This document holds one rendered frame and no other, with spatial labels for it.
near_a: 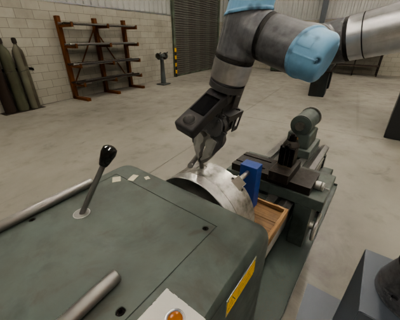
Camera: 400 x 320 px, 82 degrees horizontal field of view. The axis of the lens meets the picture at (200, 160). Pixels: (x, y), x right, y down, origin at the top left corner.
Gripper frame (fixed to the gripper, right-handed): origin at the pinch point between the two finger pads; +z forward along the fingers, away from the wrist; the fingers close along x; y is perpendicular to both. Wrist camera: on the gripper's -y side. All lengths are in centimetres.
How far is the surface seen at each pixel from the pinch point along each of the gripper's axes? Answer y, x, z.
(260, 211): 42, -15, 43
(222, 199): 4.2, -8.0, 11.0
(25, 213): -33.2, 18.8, 11.0
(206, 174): 7.5, 0.8, 10.3
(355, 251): 146, -88, 116
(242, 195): 11.9, -11.0, 12.7
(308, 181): 68, -25, 32
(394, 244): 176, -113, 109
